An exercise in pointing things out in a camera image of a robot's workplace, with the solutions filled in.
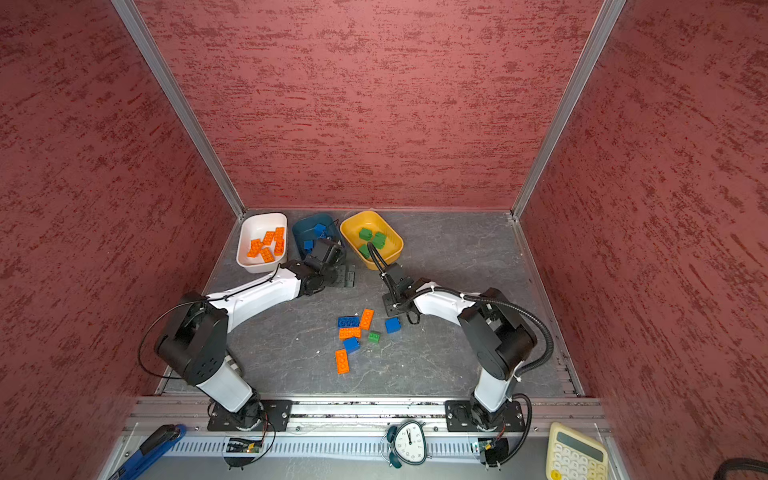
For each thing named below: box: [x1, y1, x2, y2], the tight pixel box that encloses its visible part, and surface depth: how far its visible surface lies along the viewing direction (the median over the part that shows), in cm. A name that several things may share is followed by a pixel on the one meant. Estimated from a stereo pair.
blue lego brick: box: [314, 223, 328, 238], surface depth 116 cm
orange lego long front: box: [335, 349, 351, 375], surface depth 85 cm
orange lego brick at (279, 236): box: [274, 227, 285, 256], surface depth 112 cm
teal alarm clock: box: [387, 420, 432, 469], surface depth 68 cm
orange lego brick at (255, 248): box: [247, 239, 263, 258], surface depth 108 cm
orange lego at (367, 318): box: [360, 308, 375, 331], surface depth 94 cm
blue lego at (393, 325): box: [385, 317, 402, 334], surface depth 91 cm
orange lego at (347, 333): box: [339, 327, 361, 341], surface depth 89 cm
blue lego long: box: [337, 316, 360, 328], surface depth 92 cm
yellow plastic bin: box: [340, 210, 405, 271], surface depth 113 cm
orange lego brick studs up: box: [261, 247, 275, 263], surface depth 108 cm
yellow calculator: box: [546, 422, 610, 480], surface depth 69 cm
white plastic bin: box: [236, 212, 287, 274], surface depth 112 cm
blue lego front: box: [344, 337, 360, 354], surface depth 87 cm
